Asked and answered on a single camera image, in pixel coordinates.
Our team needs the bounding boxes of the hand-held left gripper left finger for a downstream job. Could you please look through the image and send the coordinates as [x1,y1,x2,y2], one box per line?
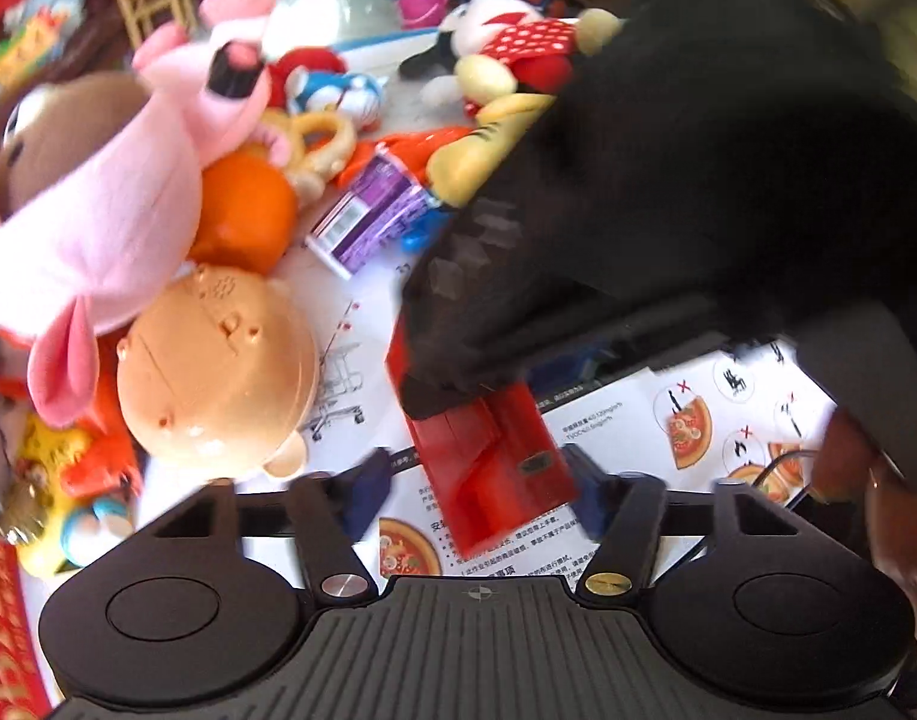
[136,448,396,608]

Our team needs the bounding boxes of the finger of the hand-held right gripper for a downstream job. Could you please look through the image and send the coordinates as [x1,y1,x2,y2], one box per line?
[396,291,738,422]

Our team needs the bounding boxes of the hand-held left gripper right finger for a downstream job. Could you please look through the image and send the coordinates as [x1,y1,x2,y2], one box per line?
[561,444,805,610]

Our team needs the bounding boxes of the red cloth bag with strap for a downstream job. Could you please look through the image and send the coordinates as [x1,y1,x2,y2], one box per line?
[385,315,581,562]

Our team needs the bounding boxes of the person's right hand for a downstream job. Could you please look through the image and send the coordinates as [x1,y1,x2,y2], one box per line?
[810,406,917,692]

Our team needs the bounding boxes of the printed instruction sheet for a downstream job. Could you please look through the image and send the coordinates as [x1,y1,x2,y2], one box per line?
[139,240,843,587]

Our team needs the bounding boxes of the blue plastic toy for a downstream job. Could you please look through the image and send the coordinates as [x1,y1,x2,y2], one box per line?
[396,191,450,254]

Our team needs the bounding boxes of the purple carton box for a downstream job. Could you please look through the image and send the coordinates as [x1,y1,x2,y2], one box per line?
[305,150,443,280]

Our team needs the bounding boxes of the peach plastic toy head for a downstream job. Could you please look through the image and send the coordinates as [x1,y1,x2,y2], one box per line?
[116,265,322,482]

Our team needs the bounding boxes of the polka dot mouse plush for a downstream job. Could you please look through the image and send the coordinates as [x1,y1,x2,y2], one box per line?
[398,0,629,119]

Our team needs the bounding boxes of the yellow tiger plush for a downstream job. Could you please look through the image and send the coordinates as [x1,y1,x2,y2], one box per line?
[426,90,573,209]

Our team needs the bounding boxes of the orange plastic toy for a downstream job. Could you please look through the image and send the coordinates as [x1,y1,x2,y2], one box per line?
[333,124,480,190]

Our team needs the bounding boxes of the orange ball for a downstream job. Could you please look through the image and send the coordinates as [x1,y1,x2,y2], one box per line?
[190,153,299,276]

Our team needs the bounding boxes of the small blue cat figure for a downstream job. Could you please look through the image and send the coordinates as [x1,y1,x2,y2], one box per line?
[56,495,134,569]

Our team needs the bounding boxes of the blue white cat figure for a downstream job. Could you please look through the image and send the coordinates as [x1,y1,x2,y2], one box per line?
[266,48,389,130]

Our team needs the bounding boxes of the yellow plastic toy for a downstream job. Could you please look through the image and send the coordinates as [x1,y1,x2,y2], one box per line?
[7,412,130,580]

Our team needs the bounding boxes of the pink bucket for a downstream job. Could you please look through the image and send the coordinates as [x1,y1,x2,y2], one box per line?
[397,0,453,30]

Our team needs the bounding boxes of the blue play mat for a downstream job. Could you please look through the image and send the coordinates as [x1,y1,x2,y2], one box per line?
[329,25,446,55]

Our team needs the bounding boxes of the pink pig plush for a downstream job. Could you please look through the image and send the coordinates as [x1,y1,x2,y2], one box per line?
[0,0,281,430]

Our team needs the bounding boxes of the red cardboard box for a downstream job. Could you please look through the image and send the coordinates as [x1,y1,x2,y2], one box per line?
[0,536,56,720]

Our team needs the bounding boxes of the brown cow plush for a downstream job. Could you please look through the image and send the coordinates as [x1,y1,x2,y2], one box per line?
[0,73,151,220]

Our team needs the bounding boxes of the light wooden chair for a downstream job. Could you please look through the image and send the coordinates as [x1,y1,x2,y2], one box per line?
[113,0,199,50]

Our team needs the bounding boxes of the yellow toy construction set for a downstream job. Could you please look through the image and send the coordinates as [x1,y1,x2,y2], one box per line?
[0,7,64,88]

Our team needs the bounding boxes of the black cable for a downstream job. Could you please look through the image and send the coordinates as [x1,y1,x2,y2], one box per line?
[754,448,823,508]

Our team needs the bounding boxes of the beige ring toy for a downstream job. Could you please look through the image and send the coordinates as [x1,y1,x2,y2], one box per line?
[273,109,359,201]

